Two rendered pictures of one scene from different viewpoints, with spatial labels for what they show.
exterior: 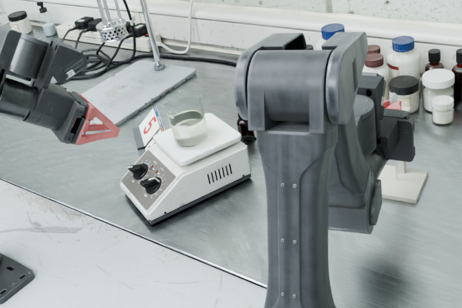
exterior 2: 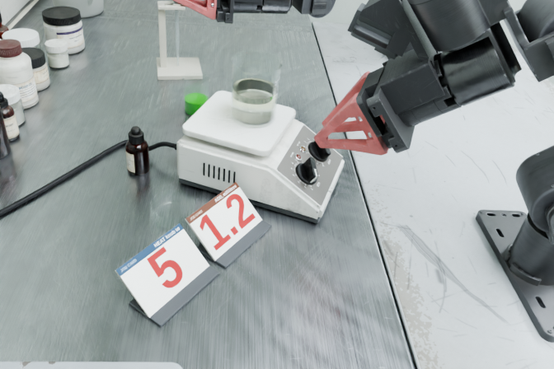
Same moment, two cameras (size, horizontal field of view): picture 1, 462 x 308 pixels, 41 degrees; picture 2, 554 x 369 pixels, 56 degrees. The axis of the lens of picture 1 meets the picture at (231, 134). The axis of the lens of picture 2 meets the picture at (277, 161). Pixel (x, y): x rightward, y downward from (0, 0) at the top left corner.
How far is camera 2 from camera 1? 1.43 m
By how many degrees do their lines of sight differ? 105
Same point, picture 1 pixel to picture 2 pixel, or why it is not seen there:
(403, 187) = (185, 63)
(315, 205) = not seen: outside the picture
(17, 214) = (455, 320)
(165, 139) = (265, 137)
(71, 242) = (419, 220)
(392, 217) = (221, 66)
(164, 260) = not seen: hidden behind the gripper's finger
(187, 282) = not seen: hidden behind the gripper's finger
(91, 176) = (317, 290)
